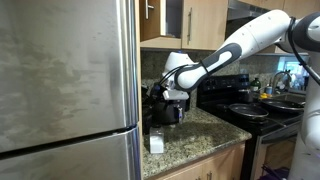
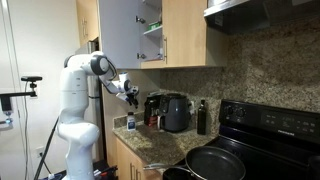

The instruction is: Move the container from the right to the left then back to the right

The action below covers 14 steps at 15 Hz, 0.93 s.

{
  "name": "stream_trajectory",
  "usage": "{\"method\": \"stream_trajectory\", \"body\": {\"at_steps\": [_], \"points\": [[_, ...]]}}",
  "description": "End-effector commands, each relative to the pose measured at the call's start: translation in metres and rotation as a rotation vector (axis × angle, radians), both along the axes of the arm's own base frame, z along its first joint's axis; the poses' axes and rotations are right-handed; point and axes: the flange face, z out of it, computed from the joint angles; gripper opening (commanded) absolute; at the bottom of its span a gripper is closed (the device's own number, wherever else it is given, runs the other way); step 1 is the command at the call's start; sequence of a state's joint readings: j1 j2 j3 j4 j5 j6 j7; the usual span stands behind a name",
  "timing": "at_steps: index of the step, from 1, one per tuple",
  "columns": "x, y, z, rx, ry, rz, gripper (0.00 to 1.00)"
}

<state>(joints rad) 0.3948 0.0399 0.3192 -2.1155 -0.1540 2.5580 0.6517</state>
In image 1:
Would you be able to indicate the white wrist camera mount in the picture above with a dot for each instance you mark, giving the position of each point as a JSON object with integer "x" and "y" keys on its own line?
{"x": 176, "y": 94}

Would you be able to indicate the chrome sink faucet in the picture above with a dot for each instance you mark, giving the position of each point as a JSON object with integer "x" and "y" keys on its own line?
{"x": 278, "y": 78}

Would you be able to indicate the wooden lower cabinet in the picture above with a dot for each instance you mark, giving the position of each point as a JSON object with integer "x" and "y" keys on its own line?
{"x": 213, "y": 165}

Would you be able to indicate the open cabinet door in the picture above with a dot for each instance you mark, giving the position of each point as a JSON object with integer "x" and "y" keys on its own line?
{"x": 151, "y": 28}

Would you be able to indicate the black frying pan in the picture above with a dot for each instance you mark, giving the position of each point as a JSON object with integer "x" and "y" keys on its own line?
{"x": 248, "y": 110}

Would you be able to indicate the black coffee maker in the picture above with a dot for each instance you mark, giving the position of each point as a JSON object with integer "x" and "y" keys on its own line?
{"x": 173, "y": 113}

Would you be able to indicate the small white-capped jar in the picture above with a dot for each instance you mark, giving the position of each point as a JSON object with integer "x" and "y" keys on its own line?
{"x": 156, "y": 141}

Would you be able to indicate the steel range hood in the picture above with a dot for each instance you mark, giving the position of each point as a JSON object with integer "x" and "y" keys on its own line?
{"x": 243, "y": 9}

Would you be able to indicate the green soap bottle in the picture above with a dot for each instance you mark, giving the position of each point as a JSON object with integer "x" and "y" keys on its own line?
{"x": 255, "y": 85}

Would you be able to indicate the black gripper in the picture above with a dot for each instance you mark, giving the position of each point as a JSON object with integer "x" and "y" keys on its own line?
{"x": 159, "y": 108}

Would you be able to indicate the stainless steel refrigerator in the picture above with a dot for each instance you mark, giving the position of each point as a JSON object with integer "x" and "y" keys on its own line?
{"x": 66, "y": 83}

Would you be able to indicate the small blue bottle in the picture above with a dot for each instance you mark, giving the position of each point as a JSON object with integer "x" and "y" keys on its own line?
{"x": 269, "y": 90}

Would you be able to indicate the black electric stove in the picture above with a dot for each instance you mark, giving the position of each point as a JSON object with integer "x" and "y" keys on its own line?
{"x": 233, "y": 96}

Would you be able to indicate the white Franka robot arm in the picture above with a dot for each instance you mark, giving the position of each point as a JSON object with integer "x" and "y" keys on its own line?
{"x": 260, "y": 33}

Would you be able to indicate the yellow sponge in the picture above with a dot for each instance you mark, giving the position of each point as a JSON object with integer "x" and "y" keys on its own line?
{"x": 264, "y": 96}

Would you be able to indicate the dark shallow pan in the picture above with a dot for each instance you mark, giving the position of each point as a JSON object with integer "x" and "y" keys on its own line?
{"x": 283, "y": 104}

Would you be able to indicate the wooden upper cabinet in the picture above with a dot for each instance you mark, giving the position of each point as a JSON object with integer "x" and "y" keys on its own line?
{"x": 203, "y": 25}

